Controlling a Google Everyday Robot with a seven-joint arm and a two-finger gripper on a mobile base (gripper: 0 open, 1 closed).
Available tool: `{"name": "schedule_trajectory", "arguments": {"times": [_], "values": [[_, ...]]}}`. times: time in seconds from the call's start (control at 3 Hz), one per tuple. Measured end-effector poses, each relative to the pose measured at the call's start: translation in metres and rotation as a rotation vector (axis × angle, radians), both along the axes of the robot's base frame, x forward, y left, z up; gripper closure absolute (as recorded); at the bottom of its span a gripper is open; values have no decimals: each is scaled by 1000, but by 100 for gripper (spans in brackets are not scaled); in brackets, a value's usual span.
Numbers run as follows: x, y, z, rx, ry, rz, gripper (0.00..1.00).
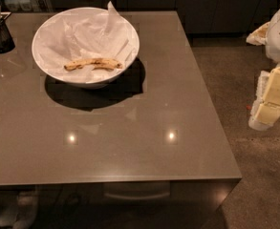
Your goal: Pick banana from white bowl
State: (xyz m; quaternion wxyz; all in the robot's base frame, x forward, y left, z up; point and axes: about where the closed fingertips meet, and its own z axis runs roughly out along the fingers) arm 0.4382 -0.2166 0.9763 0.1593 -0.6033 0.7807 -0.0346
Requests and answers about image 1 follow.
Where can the drawer handle under table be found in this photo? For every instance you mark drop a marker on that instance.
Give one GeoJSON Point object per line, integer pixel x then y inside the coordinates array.
{"type": "Point", "coordinates": [137, 191]}

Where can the white bowl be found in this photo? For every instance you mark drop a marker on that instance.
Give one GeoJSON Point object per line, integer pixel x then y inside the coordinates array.
{"type": "Point", "coordinates": [50, 64]}

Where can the dark cabinet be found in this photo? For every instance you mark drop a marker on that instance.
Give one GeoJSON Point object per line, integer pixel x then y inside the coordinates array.
{"type": "Point", "coordinates": [197, 16]}

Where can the white crumpled paper liner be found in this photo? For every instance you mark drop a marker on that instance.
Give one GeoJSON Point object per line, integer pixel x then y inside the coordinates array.
{"type": "Point", "coordinates": [82, 38]}

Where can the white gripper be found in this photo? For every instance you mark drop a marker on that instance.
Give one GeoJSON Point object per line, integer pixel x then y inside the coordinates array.
{"type": "Point", "coordinates": [267, 104]}

